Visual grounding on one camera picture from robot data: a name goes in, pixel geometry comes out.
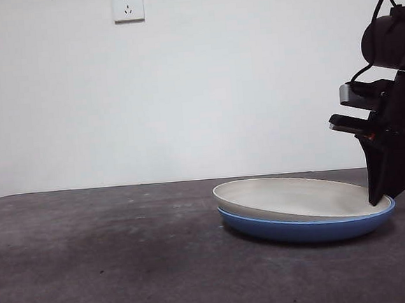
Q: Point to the white wall socket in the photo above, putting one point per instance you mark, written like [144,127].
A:
[128,6]

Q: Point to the blue round plate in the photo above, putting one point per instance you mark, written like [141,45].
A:
[300,233]

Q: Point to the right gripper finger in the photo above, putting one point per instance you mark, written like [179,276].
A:
[403,163]
[370,166]

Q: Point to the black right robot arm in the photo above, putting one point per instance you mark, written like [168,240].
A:
[387,42]

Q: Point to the white round plate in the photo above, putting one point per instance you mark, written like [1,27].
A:
[290,197]

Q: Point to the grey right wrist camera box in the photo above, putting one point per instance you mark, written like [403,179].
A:
[345,94]

